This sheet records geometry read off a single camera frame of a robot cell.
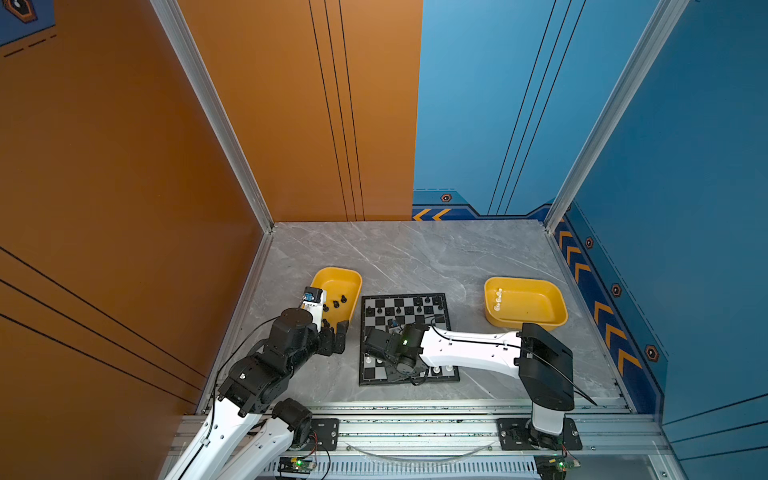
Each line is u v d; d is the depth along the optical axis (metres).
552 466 0.70
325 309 0.96
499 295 0.97
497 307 0.94
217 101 0.86
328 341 0.62
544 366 0.48
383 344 0.62
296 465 0.71
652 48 0.74
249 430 0.47
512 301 0.98
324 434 0.74
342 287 1.02
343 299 0.97
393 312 0.94
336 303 0.96
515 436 0.72
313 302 0.60
